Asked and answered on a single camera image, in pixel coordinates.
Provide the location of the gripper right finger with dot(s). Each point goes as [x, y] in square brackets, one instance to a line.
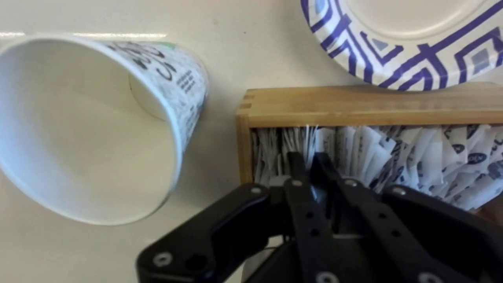
[424, 232]

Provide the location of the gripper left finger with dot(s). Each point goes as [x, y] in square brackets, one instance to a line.
[220, 232]

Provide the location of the row of white sachets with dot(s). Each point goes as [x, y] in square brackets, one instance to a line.
[412, 157]

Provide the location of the blue and white paper plate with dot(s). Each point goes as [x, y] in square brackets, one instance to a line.
[404, 43]

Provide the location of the wooden sachet box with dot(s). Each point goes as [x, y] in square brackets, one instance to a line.
[353, 108]

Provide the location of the white printed paper cup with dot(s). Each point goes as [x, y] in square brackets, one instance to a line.
[90, 129]

